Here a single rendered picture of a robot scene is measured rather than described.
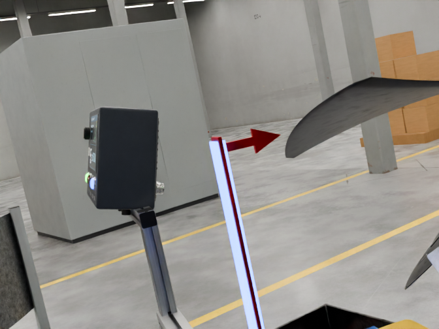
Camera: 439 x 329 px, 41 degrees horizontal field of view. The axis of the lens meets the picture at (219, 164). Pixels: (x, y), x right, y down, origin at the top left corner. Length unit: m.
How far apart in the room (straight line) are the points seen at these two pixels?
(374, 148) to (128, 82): 2.90
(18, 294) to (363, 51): 5.13
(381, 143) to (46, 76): 3.73
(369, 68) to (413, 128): 2.32
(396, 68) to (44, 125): 5.03
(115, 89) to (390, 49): 4.14
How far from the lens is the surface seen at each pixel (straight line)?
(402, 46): 9.17
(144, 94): 6.98
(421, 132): 8.88
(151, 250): 1.08
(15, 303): 2.45
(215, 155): 0.55
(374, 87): 0.52
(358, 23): 6.82
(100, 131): 1.10
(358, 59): 6.85
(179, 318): 1.08
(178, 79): 7.21
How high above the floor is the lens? 1.23
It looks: 6 degrees down
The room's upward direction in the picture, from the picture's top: 12 degrees counter-clockwise
